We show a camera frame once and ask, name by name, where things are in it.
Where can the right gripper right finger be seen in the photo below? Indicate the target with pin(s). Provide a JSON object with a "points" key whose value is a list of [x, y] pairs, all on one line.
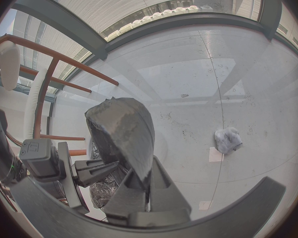
{"points": [[168, 194]]}

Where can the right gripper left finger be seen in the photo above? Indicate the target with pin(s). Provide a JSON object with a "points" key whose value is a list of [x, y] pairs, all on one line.
{"points": [[129, 197]]}

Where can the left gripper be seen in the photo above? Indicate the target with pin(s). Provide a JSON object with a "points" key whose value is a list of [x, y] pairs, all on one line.
{"points": [[70, 172]]}

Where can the black plastic bag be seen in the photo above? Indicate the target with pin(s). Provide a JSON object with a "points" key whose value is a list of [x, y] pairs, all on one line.
{"points": [[124, 137]]}

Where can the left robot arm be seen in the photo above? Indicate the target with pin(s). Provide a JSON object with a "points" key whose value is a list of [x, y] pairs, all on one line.
{"points": [[0, 145]]}

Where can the crumpled white paper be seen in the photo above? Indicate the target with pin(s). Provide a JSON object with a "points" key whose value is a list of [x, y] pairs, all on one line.
{"points": [[228, 140]]}

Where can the white cushioned wooden chair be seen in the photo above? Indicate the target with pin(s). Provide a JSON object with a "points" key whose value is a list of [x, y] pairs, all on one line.
{"points": [[8, 66]]}

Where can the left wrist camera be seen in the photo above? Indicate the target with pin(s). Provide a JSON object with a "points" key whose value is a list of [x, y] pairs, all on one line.
{"points": [[39, 157]]}

